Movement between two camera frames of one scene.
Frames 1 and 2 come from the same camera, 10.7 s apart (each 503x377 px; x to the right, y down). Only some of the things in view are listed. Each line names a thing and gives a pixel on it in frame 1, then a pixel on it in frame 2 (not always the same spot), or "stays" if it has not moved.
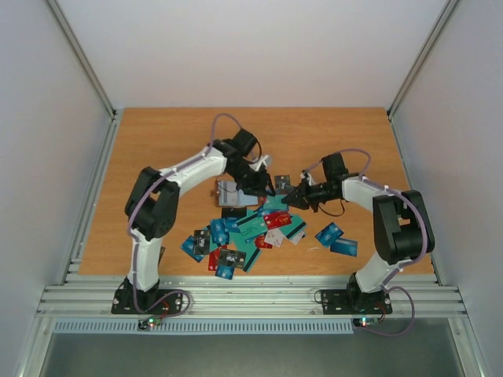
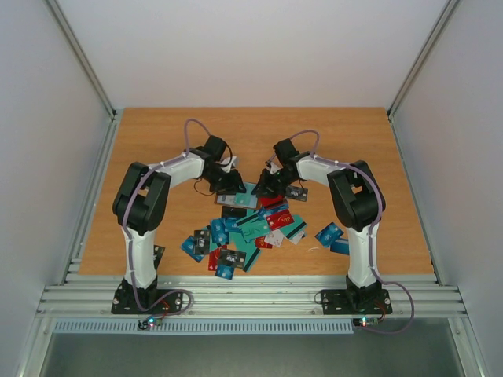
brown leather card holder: [228, 194] stays
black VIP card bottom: [232, 258] stays
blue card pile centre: [218, 232] stays
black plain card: [236, 212] stays
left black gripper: [258, 186] → [233, 187]
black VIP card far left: [162, 250] stays
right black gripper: [305, 193] → [268, 184]
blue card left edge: [188, 247] stays
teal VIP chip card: [274, 203] → [244, 198]
